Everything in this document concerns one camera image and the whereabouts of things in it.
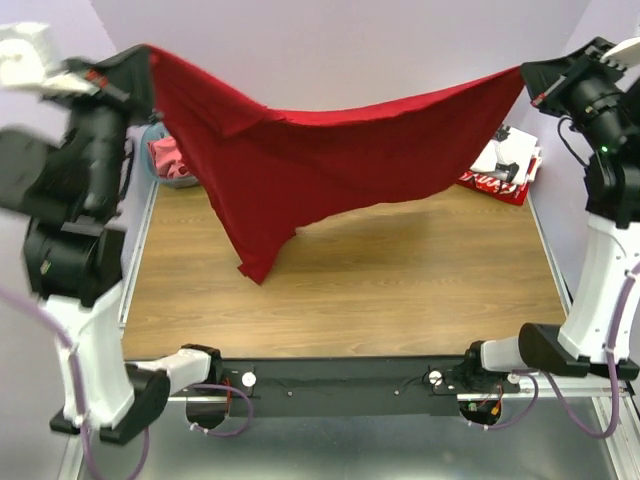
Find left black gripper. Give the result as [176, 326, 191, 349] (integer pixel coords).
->
[35, 41, 158, 217]

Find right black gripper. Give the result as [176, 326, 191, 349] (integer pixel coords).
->
[519, 35, 632, 151]

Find dark red t shirt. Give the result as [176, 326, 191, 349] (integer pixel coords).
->
[151, 48, 523, 283]

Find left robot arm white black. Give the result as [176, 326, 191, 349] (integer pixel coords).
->
[1, 40, 222, 445]

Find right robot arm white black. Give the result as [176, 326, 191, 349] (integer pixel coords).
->
[459, 37, 639, 392]

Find teal plastic bin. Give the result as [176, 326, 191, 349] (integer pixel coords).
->
[140, 122, 199, 189]

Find pink t shirt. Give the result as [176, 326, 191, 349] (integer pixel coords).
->
[147, 136, 190, 180]

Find folded white printed t shirt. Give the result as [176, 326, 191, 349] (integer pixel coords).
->
[470, 124, 540, 185]

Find folded red printed t shirt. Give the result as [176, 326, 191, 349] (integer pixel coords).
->
[457, 156, 542, 206]

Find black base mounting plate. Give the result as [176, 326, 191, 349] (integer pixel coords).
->
[164, 354, 534, 420]

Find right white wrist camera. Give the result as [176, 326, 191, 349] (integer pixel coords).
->
[599, 36, 640, 71]

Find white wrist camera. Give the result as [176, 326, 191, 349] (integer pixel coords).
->
[1, 22, 99, 96]
[599, 36, 640, 71]

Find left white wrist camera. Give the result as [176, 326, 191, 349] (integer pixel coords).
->
[1, 22, 99, 96]

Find aluminium extrusion frame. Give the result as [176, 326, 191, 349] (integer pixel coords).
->
[51, 181, 157, 479]

